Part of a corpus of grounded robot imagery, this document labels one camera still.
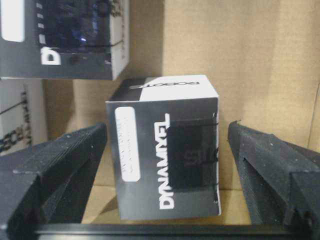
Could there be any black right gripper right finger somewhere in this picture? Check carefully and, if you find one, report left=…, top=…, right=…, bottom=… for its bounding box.
left=228, top=121, right=320, bottom=240

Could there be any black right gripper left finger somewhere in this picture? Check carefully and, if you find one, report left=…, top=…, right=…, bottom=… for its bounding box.
left=0, top=123, right=107, bottom=240

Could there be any white box far left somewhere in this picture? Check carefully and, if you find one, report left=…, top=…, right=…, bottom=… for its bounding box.
left=0, top=79, right=48, bottom=156

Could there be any open brown cardboard box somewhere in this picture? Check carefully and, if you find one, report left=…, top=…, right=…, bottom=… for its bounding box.
left=43, top=0, right=320, bottom=225

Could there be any black white Dynamixel box centre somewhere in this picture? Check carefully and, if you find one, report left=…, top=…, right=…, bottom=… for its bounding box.
left=106, top=74, right=221, bottom=221

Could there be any black Dynamixel box upper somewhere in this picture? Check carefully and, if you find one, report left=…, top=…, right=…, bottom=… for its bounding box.
left=0, top=0, right=130, bottom=81

